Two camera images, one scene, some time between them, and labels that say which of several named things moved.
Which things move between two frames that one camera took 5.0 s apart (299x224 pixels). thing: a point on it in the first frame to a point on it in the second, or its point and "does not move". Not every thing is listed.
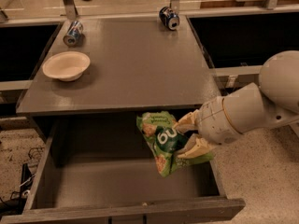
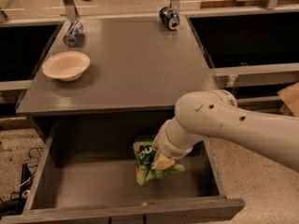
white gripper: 212,119 to 168,148
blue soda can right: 169,18 does not move
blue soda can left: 75,36 does not move
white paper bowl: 65,65 does not move
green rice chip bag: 164,142 to 143,152
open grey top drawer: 98,169 does not move
